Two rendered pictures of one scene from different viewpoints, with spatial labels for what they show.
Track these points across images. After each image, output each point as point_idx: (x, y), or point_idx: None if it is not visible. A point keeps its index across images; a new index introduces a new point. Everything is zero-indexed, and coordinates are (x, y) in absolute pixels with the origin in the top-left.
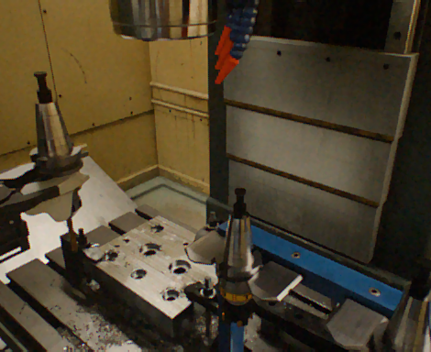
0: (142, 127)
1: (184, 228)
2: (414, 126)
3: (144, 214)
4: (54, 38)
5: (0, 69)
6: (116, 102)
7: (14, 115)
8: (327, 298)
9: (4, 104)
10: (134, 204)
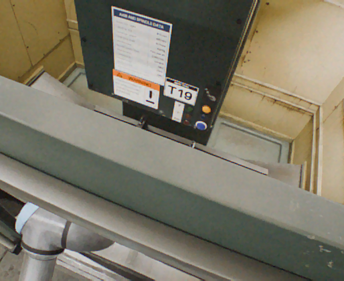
0: (65, 45)
1: (122, 117)
2: None
3: (100, 112)
4: (20, 17)
5: (0, 46)
6: (52, 37)
7: (10, 67)
8: (185, 140)
9: (5, 63)
10: (79, 96)
